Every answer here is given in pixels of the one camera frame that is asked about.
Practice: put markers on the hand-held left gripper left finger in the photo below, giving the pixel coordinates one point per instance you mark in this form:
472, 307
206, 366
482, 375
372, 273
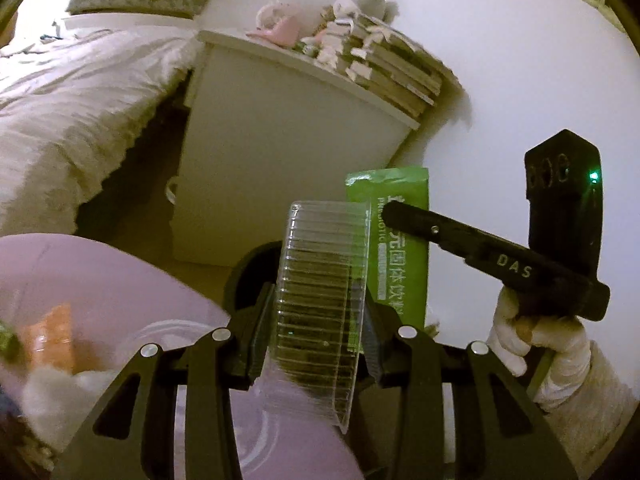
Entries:
256, 345

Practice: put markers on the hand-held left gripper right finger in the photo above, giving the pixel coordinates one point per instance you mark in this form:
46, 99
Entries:
373, 342

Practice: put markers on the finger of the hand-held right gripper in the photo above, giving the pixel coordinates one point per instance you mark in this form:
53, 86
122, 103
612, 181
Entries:
425, 230

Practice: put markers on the green drink packet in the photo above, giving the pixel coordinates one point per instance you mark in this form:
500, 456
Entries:
400, 275

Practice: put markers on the clear ribbed plastic container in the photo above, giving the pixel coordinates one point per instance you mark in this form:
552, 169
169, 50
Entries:
315, 310

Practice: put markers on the person's right forearm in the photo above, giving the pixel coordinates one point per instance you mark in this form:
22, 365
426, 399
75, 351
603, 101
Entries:
595, 420

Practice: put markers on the person's right hand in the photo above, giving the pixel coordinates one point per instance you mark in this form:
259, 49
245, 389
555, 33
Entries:
565, 360

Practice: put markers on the stack of books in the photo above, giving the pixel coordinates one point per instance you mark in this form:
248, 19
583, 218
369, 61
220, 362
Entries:
395, 70

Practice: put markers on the pink round table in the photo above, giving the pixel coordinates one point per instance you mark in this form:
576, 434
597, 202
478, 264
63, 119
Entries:
100, 280

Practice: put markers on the white nightstand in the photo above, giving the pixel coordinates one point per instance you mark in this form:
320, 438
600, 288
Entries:
275, 150

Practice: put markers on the white crumpled tissue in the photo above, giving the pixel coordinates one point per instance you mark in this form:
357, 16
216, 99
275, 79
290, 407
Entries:
60, 400

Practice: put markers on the orange wrapper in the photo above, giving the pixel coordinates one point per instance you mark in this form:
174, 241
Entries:
50, 340

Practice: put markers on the grey white plush toy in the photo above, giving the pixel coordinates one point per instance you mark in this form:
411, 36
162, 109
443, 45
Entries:
362, 0

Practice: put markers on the small green wrapper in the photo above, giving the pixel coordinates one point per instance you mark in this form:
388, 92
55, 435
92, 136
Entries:
7, 342

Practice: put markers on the pink plush toy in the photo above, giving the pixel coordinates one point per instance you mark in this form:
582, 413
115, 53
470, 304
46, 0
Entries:
277, 22

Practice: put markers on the bed with white blanket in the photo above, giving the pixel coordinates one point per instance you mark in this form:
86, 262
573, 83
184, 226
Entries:
65, 110

